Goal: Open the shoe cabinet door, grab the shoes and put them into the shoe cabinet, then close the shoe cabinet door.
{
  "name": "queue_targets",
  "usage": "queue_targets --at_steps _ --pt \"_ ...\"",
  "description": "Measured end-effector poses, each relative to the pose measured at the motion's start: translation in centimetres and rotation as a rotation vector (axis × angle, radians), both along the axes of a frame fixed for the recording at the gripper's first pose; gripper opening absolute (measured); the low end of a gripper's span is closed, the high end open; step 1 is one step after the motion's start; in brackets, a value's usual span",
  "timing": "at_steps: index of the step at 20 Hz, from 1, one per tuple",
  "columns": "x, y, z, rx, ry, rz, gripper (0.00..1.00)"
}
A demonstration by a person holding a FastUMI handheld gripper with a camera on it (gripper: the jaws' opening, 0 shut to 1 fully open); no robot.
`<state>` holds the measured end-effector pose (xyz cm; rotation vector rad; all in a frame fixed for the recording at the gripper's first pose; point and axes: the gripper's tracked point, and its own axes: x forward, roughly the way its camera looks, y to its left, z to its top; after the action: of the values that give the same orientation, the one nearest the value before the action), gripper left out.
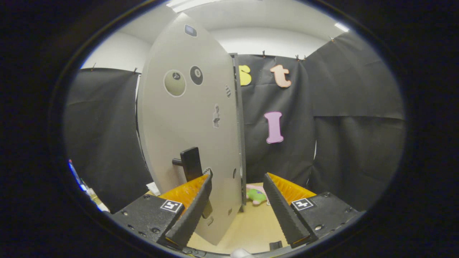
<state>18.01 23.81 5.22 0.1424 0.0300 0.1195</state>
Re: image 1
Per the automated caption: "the grey shoe cabinet door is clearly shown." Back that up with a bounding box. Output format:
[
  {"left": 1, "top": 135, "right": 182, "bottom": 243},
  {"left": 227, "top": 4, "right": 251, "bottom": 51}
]
[{"left": 137, "top": 13, "right": 244, "bottom": 246}]

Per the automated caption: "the grey shoe cabinet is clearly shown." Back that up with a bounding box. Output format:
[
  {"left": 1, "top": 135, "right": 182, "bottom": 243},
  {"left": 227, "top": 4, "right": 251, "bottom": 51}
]
[{"left": 229, "top": 53, "right": 248, "bottom": 212}]

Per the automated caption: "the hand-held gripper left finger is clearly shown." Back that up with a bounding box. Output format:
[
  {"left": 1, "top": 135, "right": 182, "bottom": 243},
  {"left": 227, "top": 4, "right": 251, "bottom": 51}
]
[{"left": 109, "top": 168, "right": 214, "bottom": 250}]

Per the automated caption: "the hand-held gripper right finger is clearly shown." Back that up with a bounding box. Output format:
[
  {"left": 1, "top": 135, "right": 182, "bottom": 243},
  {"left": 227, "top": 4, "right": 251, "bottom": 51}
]
[{"left": 263, "top": 172, "right": 361, "bottom": 249}]

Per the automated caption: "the blue and white clutter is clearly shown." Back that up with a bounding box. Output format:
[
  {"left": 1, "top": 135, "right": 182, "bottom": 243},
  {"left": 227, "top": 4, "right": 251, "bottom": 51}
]
[{"left": 68, "top": 159, "right": 110, "bottom": 212}]

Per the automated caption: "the long ceiling light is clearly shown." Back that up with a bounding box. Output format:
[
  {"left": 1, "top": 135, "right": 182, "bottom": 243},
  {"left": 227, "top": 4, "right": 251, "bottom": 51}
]
[{"left": 166, "top": 0, "right": 219, "bottom": 13}]

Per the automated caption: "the pink and green plush toy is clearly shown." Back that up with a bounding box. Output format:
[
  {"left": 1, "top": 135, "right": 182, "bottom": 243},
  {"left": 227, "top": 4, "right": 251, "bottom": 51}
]
[{"left": 246, "top": 185, "right": 269, "bottom": 206}]

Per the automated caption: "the black backdrop cloth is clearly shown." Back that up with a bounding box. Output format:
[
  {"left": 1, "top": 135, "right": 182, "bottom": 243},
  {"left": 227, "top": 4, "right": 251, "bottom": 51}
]
[{"left": 65, "top": 32, "right": 406, "bottom": 215}]

